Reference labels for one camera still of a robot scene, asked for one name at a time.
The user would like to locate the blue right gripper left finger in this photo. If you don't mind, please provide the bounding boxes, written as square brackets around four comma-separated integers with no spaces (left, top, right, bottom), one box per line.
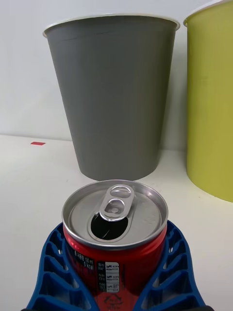
[21,223,99,311]

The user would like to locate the grey plastic waste bin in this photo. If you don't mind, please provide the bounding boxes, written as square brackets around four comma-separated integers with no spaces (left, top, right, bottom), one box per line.
[43,14,181,182]

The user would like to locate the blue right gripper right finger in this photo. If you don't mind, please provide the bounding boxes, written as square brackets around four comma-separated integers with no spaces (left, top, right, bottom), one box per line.
[135,220,214,311]

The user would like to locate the red drink can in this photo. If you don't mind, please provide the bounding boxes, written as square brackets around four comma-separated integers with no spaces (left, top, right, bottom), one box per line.
[61,179,169,311]

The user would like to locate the yellow-green plastic waste bin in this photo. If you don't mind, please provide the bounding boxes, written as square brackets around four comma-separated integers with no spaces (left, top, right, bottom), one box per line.
[183,0,233,203]

